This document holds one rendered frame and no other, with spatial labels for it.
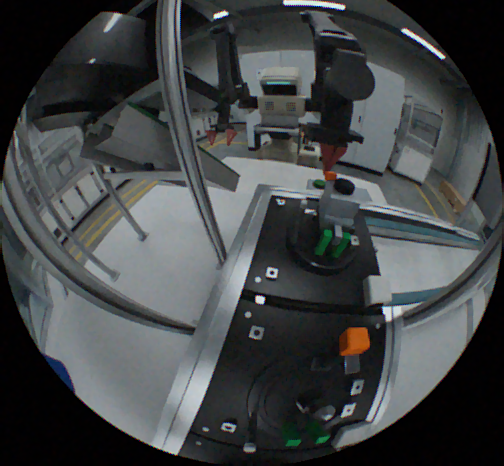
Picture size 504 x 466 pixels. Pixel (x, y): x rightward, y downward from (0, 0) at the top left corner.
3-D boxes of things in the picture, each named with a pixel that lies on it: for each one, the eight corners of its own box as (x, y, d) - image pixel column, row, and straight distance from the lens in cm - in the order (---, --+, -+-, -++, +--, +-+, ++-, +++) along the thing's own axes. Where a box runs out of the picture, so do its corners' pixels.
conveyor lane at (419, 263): (269, 224, 45) (270, 198, 38) (446, 249, 91) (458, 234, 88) (240, 324, 33) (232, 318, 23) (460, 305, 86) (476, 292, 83)
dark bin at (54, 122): (136, 126, 49) (140, 101, 50) (159, 117, 37) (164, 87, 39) (40, 133, 46) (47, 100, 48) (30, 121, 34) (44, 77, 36)
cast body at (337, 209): (317, 205, 27) (327, 169, 24) (340, 209, 28) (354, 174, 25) (319, 242, 21) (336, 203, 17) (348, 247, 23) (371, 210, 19)
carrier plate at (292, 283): (270, 200, 39) (271, 193, 37) (358, 214, 43) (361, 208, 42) (243, 292, 25) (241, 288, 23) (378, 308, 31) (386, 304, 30)
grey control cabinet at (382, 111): (347, 159, 399) (361, 66, 395) (375, 167, 424) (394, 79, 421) (350, 168, 350) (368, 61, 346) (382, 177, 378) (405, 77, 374)
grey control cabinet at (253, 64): (255, 145, 417) (251, 59, 414) (284, 148, 395) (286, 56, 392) (247, 151, 370) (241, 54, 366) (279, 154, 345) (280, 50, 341)
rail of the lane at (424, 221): (258, 208, 50) (257, 180, 43) (441, 238, 93) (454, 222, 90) (254, 220, 46) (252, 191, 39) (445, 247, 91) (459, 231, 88)
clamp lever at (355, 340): (314, 355, 20) (347, 326, 14) (330, 355, 21) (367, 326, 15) (312, 384, 20) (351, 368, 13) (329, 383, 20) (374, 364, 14)
